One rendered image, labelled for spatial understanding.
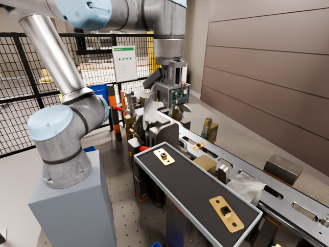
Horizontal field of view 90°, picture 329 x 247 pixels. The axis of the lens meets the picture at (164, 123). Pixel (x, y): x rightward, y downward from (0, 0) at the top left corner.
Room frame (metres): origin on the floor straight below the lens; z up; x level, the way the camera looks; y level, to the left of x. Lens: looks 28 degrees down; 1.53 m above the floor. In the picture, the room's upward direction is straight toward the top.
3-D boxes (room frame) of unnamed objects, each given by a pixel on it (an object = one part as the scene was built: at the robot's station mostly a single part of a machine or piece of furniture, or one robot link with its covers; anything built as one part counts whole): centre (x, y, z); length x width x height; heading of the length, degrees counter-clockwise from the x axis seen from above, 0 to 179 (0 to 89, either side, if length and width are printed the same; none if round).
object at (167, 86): (0.44, -0.02, 1.42); 0.09 x 0.08 x 0.12; 32
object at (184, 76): (4.53, 0.78, 0.45); 2.69 x 0.85 x 0.91; 111
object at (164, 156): (0.44, 0.00, 1.17); 0.08 x 0.04 x 0.01; 32
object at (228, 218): (0.24, -0.14, 1.17); 0.08 x 0.04 x 0.01; 20
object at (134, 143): (0.64, 0.15, 0.89); 0.09 x 0.08 x 0.38; 128
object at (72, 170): (0.43, 0.34, 1.15); 0.15 x 0.15 x 0.10
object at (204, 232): (0.34, -0.06, 1.16); 0.37 x 0.14 x 0.02; 38
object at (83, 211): (0.43, 0.34, 0.90); 0.20 x 0.20 x 0.40; 21
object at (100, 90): (1.28, 0.58, 1.10); 0.30 x 0.17 x 0.13; 130
